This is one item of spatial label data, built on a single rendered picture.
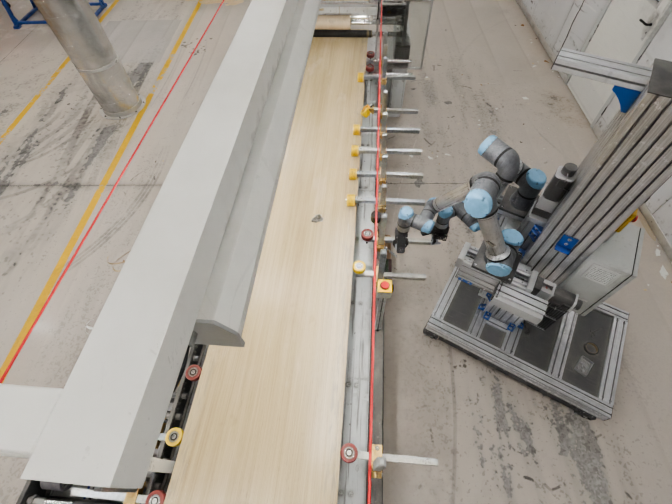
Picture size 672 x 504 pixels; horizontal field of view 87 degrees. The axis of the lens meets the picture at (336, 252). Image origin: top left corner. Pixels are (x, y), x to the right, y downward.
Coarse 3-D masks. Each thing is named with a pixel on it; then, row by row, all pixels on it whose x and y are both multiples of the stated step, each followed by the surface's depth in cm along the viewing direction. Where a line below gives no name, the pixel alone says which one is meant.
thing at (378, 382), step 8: (376, 136) 322; (376, 144) 311; (376, 160) 299; (376, 168) 294; (376, 256) 243; (376, 264) 242; (376, 296) 229; (376, 304) 226; (376, 312) 222; (376, 336) 214; (376, 344) 211; (376, 352) 208; (376, 360) 206; (376, 368) 203; (376, 376) 201; (376, 384) 198; (376, 392) 196; (368, 400) 200; (376, 400) 194; (368, 408) 195; (376, 408) 192; (368, 416) 190; (376, 416) 189; (368, 424) 188; (376, 424) 187; (368, 432) 185; (376, 432) 185; (368, 440) 183; (376, 440) 183; (368, 448) 181; (368, 464) 177; (376, 480) 173; (376, 488) 172; (376, 496) 170
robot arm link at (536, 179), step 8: (528, 168) 211; (536, 168) 209; (520, 176) 211; (528, 176) 206; (536, 176) 206; (544, 176) 206; (520, 184) 212; (528, 184) 207; (536, 184) 204; (544, 184) 206; (520, 192) 215; (528, 192) 211; (536, 192) 209
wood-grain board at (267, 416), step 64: (320, 64) 348; (320, 128) 293; (320, 192) 253; (320, 256) 223; (256, 320) 200; (320, 320) 199; (256, 384) 181; (320, 384) 180; (192, 448) 166; (256, 448) 165; (320, 448) 164
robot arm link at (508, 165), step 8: (512, 152) 176; (504, 160) 177; (512, 160) 176; (504, 168) 178; (512, 168) 177; (504, 176) 180; (512, 176) 179; (504, 184) 183; (464, 216) 206; (472, 224) 203
